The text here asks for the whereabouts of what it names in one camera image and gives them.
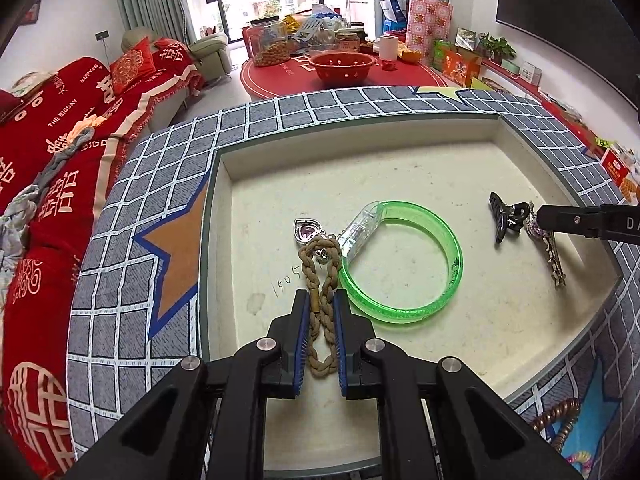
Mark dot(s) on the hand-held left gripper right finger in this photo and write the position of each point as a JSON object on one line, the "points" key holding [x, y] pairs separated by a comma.
{"points": [[341, 345]]}

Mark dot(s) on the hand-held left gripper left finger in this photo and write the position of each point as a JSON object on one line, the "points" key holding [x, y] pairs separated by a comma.
{"points": [[301, 345]]}

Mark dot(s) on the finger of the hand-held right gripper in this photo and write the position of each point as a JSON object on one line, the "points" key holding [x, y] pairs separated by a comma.
{"points": [[575, 220]]}

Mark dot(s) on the black hair claw clip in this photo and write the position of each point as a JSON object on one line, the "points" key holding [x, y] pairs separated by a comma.
{"points": [[502, 215]]}

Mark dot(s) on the green translucent bangle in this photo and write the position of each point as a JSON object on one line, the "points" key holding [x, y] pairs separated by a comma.
{"points": [[452, 260]]}

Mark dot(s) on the grey shallow tray box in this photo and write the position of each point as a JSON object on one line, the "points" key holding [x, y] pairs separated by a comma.
{"points": [[450, 185]]}

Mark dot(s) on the green potted plant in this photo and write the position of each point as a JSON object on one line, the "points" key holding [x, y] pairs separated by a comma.
{"points": [[495, 46]]}

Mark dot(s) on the row of red gift boxes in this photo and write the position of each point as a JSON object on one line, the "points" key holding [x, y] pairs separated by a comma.
{"points": [[460, 65]]}

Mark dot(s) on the grid patterned tray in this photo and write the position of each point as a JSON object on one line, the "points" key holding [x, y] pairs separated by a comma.
{"points": [[125, 260]]}

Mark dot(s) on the red patterned gift bag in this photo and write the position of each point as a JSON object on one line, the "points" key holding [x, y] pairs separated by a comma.
{"points": [[427, 25]]}

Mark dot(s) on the toilet paper roll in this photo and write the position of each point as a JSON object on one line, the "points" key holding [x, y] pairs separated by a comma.
{"points": [[388, 49]]}

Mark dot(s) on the red round table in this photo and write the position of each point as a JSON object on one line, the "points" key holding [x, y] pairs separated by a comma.
{"points": [[280, 82]]}

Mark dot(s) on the red plastic colander basket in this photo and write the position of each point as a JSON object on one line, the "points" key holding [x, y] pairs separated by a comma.
{"points": [[342, 67]]}

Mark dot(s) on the clear jar of snacks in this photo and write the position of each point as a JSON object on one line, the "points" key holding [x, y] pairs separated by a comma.
{"points": [[270, 45]]}

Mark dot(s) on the beige armchair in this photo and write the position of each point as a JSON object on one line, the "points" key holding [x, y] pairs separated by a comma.
{"points": [[210, 52]]}

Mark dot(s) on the light grey crumpled blanket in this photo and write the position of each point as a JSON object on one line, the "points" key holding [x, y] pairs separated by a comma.
{"points": [[15, 220]]}

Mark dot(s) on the pile of snack packets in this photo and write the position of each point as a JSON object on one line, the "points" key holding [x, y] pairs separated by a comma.
{"points": [[315, 25]]}

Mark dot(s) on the red covered sofa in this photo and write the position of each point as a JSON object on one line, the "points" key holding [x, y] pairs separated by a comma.
{"points": [[40, 150]]}

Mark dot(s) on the red cushion with gold pattern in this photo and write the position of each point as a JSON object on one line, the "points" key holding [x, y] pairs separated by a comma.
{"points": [[132, 65]]}

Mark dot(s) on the red cushion with white print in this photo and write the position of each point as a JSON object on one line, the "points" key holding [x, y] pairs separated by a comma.
{"points": [[7, 106]]}

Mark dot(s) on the black wall television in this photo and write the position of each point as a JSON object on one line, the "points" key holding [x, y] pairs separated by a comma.
{"points": [[565, 5]]}

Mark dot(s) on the small red photo frame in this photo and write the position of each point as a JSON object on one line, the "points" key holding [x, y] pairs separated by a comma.
{"points": [[31, 11]]}

